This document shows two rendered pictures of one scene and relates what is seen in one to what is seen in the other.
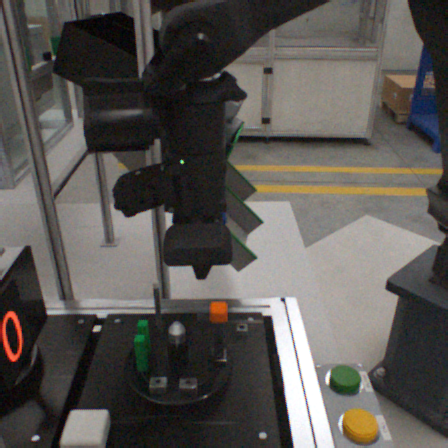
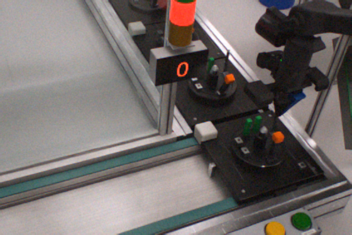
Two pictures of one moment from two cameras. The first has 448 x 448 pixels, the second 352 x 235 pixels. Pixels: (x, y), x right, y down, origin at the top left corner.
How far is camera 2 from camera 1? 73 cm
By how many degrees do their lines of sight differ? 51
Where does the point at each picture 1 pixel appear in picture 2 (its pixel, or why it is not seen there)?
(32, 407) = (206, 110)
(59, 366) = (230, 109)
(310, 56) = not seen: outside the picture
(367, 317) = not seen: outside the picture
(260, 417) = (252, 188)
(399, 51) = not seen: outside the picture
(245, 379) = (270, 176)
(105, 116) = (263, 25)
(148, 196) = (266, 64)
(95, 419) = (210, 130)
